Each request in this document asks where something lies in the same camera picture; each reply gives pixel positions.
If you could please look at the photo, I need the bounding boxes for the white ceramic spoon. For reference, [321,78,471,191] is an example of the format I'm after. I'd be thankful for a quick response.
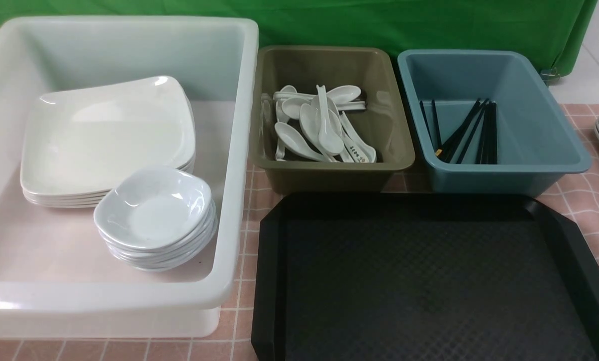
[316,85,345,156]

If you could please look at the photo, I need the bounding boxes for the small white bowl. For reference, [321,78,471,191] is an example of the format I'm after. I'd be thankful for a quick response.
[93,166,212,251]

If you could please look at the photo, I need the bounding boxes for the large white square plate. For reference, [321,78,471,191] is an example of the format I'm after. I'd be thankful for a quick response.
[20,76,196,197]

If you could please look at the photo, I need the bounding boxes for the black chopstick pair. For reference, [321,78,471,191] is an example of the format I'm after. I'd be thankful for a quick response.
[419,100,442,157]

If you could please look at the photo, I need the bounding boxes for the pile of white spoons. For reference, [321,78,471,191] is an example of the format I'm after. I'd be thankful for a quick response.
[261,85,378,163]

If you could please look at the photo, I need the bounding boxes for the olive green plastic bin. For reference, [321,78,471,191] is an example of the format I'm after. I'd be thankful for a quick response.
[249,46,416,195]

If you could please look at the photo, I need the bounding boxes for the stack of small white bowls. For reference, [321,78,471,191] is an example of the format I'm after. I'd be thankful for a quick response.
[98,200,219,272]

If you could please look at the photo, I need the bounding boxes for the black chopsticks in blue bin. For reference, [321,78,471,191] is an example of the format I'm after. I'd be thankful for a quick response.
[435,98,499,165]

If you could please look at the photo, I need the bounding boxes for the black serving tray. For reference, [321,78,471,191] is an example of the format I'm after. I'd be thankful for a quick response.
[251,192,599,360]

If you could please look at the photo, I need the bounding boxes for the blue plastic bin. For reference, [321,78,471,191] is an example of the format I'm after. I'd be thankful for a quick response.
[397,50,591,197]

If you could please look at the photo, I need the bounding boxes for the stack of white square plates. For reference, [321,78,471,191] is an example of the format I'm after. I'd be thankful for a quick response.
[20,152,196,208]

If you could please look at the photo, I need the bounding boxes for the large white plastic bin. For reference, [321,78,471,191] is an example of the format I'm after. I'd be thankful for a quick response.
[0,16,258,339]

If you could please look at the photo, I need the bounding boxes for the pink checkered tablecloth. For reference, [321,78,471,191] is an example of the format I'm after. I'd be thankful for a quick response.
[0,104,599,360]

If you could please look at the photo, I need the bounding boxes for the green cloth backdrop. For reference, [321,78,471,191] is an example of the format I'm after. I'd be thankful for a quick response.
[0,1,597,76]

